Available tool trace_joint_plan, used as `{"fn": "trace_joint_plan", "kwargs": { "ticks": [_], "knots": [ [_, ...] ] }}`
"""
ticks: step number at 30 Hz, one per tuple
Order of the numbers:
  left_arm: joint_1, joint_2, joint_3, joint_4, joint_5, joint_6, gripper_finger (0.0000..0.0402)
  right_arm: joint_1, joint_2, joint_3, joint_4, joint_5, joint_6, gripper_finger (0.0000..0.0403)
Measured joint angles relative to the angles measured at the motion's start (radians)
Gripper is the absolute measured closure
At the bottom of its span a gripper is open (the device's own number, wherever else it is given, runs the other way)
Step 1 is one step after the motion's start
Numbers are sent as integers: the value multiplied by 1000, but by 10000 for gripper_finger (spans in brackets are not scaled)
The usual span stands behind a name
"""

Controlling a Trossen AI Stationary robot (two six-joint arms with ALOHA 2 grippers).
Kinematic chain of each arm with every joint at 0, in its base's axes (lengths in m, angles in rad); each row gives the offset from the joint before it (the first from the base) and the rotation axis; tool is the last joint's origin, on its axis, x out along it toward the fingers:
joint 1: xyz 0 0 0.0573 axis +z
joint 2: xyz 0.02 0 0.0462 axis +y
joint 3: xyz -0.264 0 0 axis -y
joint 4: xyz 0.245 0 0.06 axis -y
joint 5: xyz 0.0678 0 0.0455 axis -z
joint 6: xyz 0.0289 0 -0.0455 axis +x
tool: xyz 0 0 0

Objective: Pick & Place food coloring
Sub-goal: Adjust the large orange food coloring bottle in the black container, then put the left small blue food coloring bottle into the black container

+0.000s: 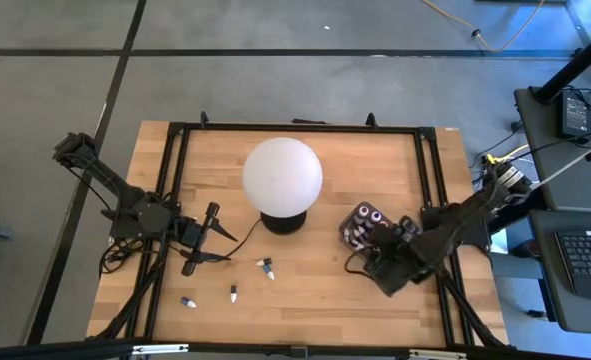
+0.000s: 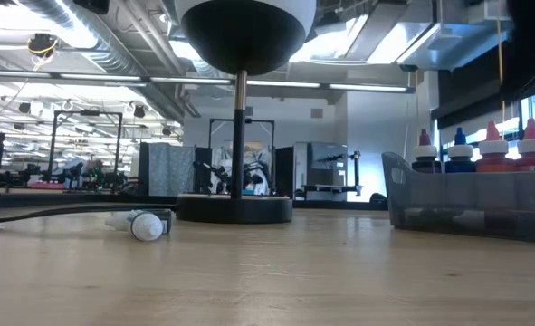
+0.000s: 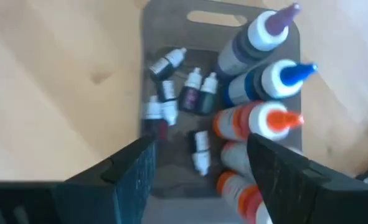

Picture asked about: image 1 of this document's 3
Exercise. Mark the small black food coloring bottle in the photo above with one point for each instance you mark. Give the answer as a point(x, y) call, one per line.
point(233, 293)
point(347, 233)
point(264, 261)

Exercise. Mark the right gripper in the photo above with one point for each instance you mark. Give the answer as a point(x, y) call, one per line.
point(400, 235)

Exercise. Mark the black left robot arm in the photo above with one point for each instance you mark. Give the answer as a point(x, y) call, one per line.
point(125, 192)

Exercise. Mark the small purple food coloring bottle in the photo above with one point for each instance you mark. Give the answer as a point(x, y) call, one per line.
point(269, 272)

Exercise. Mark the orange food coloring bottle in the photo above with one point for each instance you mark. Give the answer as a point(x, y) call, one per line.
point(386, 224)

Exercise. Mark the gray desk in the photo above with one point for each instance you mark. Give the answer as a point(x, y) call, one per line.
point(545, 280)
point(575, 190)

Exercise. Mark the yellow power plug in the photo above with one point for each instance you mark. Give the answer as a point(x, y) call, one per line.
point(492, 160)

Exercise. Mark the black camera rig beam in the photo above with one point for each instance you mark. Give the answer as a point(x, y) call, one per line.
point(295, 352)

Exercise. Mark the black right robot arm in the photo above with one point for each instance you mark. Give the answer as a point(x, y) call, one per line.
point(445, 235)

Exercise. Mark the dark vial rack tray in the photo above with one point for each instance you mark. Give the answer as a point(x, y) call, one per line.
point(347, 222)

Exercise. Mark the white globe table lamp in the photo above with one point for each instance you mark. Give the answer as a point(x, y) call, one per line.
point(282, 175)

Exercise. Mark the small blue food coloring bottle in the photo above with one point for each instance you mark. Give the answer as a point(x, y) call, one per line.
point(188, 302)

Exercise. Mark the black keyboard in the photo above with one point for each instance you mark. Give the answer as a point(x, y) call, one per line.
point(590, 260)

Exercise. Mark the black power adapter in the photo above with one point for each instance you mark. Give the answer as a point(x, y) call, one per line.
point(575, 115)

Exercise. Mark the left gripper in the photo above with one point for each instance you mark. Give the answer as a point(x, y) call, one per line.
point(192, 234)

